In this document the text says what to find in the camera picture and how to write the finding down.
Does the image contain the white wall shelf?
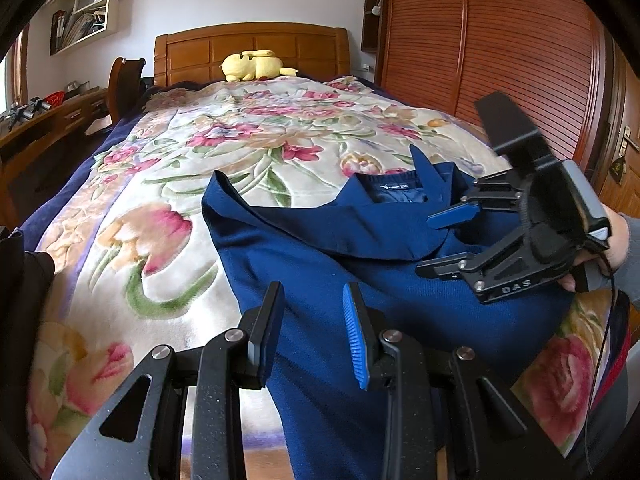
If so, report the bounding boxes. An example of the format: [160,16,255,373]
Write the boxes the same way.
[49,0,127,57]

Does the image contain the brass door handle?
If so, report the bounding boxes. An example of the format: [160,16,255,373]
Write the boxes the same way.
[616,124,640,160]

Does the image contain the person's right hand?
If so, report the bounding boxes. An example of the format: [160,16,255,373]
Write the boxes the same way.
[556,210,631,294]

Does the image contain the yellow plush toy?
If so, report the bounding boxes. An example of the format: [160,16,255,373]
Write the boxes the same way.
[221,49,299,83]

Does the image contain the black cable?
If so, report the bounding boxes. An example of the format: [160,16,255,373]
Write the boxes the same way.
[582,252,618,476]

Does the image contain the navy bed sheet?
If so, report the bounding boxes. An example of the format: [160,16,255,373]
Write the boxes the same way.
[15,85,171,243]

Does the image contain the dark cloth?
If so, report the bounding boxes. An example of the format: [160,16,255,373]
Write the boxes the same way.
[0,226,57,376]

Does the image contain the wooden open shelf niche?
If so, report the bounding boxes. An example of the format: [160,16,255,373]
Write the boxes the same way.
[360,0,392,54]

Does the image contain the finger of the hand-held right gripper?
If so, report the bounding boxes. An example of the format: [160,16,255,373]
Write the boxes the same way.
[415,239,572,307]
[427,169,527,232]

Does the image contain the wooden desk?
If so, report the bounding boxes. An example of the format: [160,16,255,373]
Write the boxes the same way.
[0,86,112,216]

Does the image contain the wooden wardrobe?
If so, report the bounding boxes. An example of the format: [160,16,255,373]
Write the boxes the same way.
[375,0,617,176]

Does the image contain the person's right forearm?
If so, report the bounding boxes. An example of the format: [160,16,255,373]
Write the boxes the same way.
[621,214,640,313]

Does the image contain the floral blanket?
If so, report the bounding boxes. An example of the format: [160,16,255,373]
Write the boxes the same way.
[25,74,616,480]

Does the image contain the wooden headboard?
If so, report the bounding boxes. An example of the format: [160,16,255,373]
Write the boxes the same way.
[153,25,351,89]

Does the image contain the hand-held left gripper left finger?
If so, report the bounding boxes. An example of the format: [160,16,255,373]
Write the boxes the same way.
[50,281,286,480]

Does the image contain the wooden chair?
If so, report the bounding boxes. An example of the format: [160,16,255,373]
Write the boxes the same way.
[108,56,147,126]

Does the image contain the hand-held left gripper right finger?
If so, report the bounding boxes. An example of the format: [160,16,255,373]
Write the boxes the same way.
[342,281,576,480]

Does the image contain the window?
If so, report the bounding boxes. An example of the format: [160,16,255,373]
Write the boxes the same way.
[0,27,30,113]

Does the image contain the blue jacket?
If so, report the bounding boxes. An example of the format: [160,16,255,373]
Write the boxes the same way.
[201,144,576,480]

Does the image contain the wooden door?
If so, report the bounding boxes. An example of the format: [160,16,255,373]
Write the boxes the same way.
[597,45,640,221]

